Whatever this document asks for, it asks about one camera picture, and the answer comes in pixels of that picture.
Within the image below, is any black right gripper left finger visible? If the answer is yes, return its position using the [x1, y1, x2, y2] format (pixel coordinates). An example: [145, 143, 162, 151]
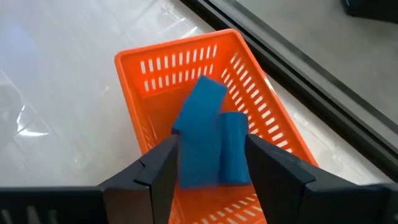
[0, 133, 182, 224]

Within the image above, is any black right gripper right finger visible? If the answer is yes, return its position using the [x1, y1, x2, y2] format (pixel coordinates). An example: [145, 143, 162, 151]
[244, 133, 398, 224]

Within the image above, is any blue block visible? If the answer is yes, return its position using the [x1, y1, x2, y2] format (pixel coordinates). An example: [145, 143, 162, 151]
[178, 111, 252, 190]
[172, 75, 229, 139]

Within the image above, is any orange plastic basket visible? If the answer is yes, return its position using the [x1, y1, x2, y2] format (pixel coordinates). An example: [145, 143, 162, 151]
[114, 28, 318, 224]

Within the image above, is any dark object beyond table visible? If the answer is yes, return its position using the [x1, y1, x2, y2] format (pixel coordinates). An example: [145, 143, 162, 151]
[340, 0, 398, 24]

